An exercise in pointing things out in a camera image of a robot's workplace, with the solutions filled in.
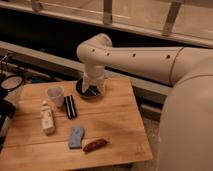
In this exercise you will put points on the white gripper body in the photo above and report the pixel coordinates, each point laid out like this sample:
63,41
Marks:
94,75

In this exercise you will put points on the dark ceramic bowl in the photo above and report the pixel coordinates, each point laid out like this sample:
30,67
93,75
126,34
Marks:
92,91

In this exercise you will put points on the round dark framed object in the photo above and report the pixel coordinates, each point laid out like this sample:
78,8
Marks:
12,82

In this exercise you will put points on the white squeeze bottle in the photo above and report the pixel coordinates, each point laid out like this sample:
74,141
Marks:
47,120

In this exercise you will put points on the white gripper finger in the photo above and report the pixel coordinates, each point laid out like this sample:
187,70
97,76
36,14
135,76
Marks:
85,87
101,89

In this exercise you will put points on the blue sponge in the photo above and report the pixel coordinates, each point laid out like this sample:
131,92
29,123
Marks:
76,137

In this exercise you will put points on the metal railing frame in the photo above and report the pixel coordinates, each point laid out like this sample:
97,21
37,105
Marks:
188,21

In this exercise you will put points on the black white striped block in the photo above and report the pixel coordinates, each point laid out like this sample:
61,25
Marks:
70,107

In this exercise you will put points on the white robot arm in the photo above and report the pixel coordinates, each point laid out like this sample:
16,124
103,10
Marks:
185,139

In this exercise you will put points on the red brown sausage toy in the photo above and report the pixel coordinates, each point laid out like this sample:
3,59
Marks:
94,145

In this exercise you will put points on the black device at left edge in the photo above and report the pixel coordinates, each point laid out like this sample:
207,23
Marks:
7,111

